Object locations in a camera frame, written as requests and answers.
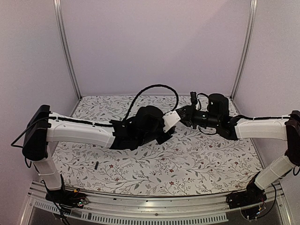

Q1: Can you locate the clear battery compartment cover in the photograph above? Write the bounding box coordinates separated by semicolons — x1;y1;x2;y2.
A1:
120;158;132;167

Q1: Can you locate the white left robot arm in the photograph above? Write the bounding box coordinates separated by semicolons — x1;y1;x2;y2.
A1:
11;105;180;203

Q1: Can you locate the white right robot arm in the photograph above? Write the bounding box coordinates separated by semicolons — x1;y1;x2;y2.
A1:
175;92;300;204

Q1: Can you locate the floral patterned table mat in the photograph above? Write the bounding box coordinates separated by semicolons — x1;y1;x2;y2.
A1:
45;95;263;196

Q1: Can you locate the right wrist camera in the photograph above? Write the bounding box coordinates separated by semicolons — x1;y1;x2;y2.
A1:
190;91;200;110

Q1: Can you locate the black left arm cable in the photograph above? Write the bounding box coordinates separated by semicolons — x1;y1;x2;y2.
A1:
121;83;180;122

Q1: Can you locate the aluminium front rail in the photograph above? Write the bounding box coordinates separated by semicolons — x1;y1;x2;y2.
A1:
19;181;296;225

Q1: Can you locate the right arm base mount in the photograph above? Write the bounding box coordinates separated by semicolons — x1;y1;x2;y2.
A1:
226;183;277;221

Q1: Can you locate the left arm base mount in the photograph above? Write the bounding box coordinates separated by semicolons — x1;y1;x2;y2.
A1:
44;175;89;209

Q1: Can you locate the right aluminium frame post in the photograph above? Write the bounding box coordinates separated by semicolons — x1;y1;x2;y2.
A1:
230;0;258;101

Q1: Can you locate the aluminium frame post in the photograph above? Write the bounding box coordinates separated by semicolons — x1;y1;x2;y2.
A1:
230;0;258;101
53;0;82;100

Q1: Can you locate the left aluminium frame post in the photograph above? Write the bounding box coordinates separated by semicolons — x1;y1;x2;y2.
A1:
53;0;82;100

